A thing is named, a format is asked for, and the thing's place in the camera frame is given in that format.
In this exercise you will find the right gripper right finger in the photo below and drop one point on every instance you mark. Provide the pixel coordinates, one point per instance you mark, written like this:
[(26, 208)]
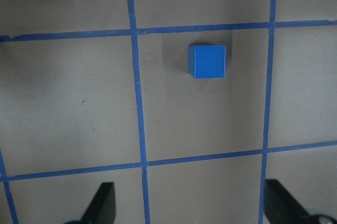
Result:
[(281, 207)]

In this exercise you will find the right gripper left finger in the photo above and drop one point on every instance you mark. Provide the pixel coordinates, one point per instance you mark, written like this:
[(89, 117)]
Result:
[(101, 208)]

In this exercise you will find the blue block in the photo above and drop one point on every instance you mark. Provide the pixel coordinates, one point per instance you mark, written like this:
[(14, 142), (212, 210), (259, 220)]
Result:
[(206, 61)]

